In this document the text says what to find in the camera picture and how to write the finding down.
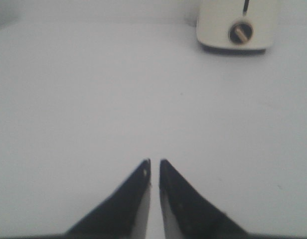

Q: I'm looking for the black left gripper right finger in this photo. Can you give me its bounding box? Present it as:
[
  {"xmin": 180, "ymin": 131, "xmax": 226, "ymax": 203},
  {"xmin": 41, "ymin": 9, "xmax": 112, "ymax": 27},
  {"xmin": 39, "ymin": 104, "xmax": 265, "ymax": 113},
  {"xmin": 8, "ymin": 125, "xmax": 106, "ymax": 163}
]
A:
[{"xmin": 158, "ymin": 158, "xmax": 251, "ymax": 239}]

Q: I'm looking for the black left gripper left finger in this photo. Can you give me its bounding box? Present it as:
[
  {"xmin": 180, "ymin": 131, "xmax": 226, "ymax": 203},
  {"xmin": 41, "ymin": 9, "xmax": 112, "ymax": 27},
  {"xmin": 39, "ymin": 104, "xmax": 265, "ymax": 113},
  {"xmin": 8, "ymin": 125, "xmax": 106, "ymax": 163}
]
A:
[{"xmin": 63, "ymin": 158, "xmax": 152, "ymax": 239}]

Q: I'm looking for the cream toaster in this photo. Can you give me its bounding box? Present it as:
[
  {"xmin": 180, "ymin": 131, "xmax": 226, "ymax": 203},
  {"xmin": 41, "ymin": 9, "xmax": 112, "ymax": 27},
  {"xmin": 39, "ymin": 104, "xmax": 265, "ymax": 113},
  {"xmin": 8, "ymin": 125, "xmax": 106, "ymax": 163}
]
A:
[{"xmin": 196, "ymin": 0, "xmax": 281, "ymax": 52}]

